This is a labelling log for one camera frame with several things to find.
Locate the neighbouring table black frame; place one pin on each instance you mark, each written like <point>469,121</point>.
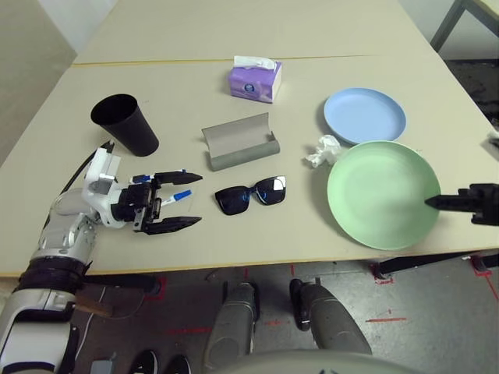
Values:
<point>448,25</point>

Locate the green plate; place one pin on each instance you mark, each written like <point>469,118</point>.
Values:
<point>382,195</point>

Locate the purple tissue pack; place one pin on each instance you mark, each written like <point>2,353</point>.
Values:
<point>249,87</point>

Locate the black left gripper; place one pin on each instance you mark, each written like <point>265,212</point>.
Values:
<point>138,202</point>

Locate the white marker blue cap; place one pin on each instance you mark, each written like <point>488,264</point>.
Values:
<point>179,196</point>

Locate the thin white marker blue clip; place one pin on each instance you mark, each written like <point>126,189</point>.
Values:
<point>142,178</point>

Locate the black sunglasses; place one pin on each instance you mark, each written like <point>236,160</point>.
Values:
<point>234,200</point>

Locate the white tissue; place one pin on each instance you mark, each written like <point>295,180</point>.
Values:
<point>325,150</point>

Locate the grey glasses case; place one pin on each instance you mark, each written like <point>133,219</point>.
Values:
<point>241,156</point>

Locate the black plastic cup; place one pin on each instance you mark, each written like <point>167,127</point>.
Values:
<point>128,128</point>

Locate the grey robot torso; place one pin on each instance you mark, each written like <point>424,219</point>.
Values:
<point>312,364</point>

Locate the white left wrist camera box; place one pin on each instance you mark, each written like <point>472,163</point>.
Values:
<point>101,171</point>

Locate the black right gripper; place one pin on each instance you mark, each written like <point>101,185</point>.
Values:
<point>485,206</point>

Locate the grey robot left leg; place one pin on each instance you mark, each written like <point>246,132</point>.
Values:
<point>230,323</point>

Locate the blue plate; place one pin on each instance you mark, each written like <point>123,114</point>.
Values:
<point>362,113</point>

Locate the grey robot leg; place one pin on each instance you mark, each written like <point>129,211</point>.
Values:
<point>230,323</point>
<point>331,319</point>

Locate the black shoe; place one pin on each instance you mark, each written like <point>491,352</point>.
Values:
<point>177,365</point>
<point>142,362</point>

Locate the grey robot right leg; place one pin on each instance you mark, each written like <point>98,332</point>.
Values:
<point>331,319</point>

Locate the wooden plank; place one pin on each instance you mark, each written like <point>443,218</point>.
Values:
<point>93,308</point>

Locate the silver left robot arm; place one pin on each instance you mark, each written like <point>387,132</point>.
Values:
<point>66,233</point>

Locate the grey floor object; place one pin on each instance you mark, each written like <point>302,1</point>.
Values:
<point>102,366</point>

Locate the black table foot bar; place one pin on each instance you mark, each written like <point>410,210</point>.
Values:
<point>413,264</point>
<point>117,281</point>

